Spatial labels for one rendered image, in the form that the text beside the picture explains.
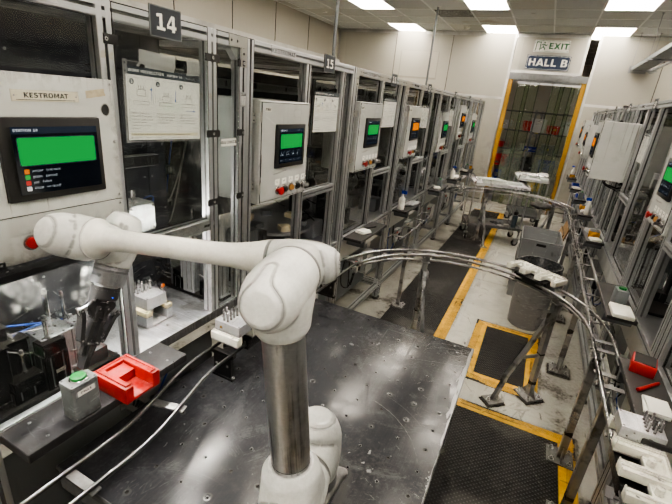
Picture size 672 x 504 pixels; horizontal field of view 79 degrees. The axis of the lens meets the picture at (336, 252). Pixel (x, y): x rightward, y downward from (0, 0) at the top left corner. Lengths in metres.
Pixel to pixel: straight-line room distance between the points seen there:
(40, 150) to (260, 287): 0.70
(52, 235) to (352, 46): 9.54
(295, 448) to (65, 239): 0.73
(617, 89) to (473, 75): 2.54
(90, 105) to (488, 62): 8.61
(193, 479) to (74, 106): 1.14
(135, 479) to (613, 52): 9.14
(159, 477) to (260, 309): 0.88
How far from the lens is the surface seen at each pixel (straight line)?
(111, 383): 1.49
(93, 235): 1.14
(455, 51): 9.59
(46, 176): 1.28
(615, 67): 9.39
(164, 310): 1.88
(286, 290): 0.81
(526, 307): 4.13
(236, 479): 1.53
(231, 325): 1.77
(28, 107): 1.28
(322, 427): 1.29
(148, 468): 1.60
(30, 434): 1.48
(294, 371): 0.95
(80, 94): 1.34
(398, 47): 9.93
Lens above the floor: 1.84
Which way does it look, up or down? 21 degrees down
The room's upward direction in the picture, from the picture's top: 6 degrees clockwise
